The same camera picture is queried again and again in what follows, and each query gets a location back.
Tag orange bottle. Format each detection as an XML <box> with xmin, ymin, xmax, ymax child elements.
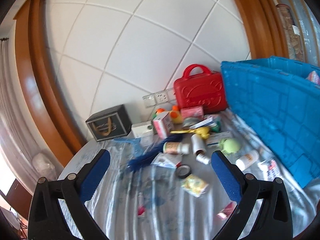
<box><xmin>170</xmin><ymin>106</ymin><xmax>183</xmax><ymax>124</ymax></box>

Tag pink ointment box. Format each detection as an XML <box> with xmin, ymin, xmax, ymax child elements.
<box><xmin>216</xmin><ymin>201</ymin><xmax>237</xmax><ymax>219</ymax></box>

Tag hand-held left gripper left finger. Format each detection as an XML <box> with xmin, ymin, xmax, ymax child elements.
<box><xmin>28</xmin><ymin>149</ymin><xmax>111</xmax><ymax>240</ymax></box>

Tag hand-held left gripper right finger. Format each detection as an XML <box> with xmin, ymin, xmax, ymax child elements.
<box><xmin>211</xmin><ymin>151</ymin><xmax>293</xmax><ymax>240</ymax></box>

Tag blue plastic crate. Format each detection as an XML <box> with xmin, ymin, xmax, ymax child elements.
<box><xmin>220</xmin><ymin>57</ymin><xmax>320</xmax><ymax>189</ymax></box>

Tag small silver bottle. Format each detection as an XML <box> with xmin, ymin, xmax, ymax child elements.
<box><xmin>196</xmin><ymin>154</ymin><xmax>210</xmax><ymax>165</ymax></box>

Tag white pill bottle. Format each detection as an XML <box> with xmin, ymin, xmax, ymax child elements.
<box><xmin>235</xmin><ymin>150</ymin><xmax>259</xmax><ymax>172</ymax></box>

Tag yellow plastic toy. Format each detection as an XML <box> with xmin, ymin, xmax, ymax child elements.
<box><xmin>170</xmin><ymin>127</ymin><xmax>210</xmax><ymax>139</ymax></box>

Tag pink tissue pack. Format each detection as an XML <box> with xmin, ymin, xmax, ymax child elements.
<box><xmin>306</xmin><ymin>70</ymin><xmax>320</xmax><ymax>84</ymax></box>
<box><xmin>180</xmin><ymin>106</ymin><xmax>204</xmax><ymax>119</ymax></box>

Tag pink green tissue packet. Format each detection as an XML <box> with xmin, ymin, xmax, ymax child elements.
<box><xmin>152</xmin><ymin>112</ymin><xmax>174</xmax><ymax>139</ymax></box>

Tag black tape roll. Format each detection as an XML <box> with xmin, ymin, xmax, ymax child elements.
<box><xmin>176</xmin><ymin>164</ymin><xmax>192</xmax><ymax>179</ymax></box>

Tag small red white tube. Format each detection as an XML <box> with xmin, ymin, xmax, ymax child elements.
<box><xmin>137</xmin><ymin>192</ymin><xmax>147</xmax><ymax>217</ymax></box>

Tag yellow tissue packet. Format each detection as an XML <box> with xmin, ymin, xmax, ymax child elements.
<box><xmin>181</xmin><ymin>174</ymin><xmax>209</xmax><ymax>197</ymax></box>

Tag blue white medicine box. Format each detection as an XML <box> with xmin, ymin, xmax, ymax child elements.
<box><xmin>206</xmin><ymin>131</ymin><xmax>233</xmax><ymax>147</ymax></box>

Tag wall socket panel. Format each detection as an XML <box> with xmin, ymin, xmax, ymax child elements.
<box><xmin>142</xmin><ymin>88</ymin><xmax>177</xmax><ymax>108</ymax></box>

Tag clear plastic bag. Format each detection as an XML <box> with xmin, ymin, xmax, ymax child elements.
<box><xmin>32</xmin><ymin>152</ymin><xmax>57</xmax><ymax>180</ymax></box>

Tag green plush toy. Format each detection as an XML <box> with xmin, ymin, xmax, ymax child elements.
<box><xmin>219</xmin><ymin>138</ymin><xmax>238</xmax><ymax>155</ymax></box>

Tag rolled patterned carpet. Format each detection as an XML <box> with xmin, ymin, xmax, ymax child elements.
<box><xmin>276</xmin><ymin>4</ymin><xmax>304</xmax><ymax>60</ymax></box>

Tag red suitcase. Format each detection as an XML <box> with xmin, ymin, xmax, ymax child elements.
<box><xmin>174</xmin><ymin>64</ymin><xmax>227</xmax><ymax>114</ymax></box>

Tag light blue plastic object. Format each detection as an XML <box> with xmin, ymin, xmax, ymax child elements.
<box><xmin>114</xmin><ymin>137</ymin><xmax>143</xmax><ymax>155</ymax></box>

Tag tan label medicine bottle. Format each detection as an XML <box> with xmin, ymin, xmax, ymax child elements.
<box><xmin>162</xmin><ymin>141</ymin><xmax>190</xmax><ymax>155</ymax></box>

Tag wooden wall frame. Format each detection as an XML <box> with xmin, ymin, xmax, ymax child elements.
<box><xmin>14</xmin><ymin>0</ymin><xmax>288</xmax><ymax>163</ymax></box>

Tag wet wipes packet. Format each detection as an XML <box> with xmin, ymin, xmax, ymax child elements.
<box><xmin>257</xmin><ymin>159</ymin><xmax>279</xmax><ymax>178</ymax></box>

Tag dark blue fuzzy object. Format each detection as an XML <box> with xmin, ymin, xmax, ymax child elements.
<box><xmin>127</xmin><ymin>135</ymin><xmax>175</xmax><ymax>173</ymax></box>

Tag black box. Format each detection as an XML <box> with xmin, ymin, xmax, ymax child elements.
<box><xmin>85</xmin><ymin>104</ymin><xmax>132</xmax><ymax>142</ymax></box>

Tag sheer curtain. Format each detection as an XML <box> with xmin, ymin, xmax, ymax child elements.
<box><xmin>0</xmin><ymin>39</ymin><xmax>63</xmax><ymax>195</ymax></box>

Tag orange green toy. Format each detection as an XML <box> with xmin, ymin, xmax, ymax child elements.
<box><xmin>152</xmin><ymin>108</ymin><xmax>167</xmax><ymax>119</ymax></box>

